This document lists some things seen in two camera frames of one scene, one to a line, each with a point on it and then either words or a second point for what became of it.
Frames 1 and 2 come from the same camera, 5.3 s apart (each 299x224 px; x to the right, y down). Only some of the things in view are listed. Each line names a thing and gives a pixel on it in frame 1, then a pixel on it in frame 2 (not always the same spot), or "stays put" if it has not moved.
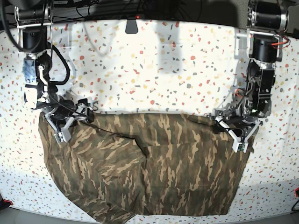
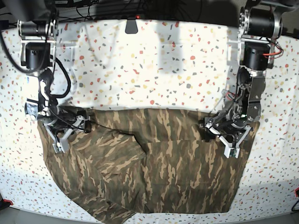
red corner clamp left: (10, 201) stays put
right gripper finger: (236, 140) → (228, 146)
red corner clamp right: (295, 190) stays put
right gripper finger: (257, 122) → (248, 128)
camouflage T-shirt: (115, 166) stays put
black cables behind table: (79, 10) stays put
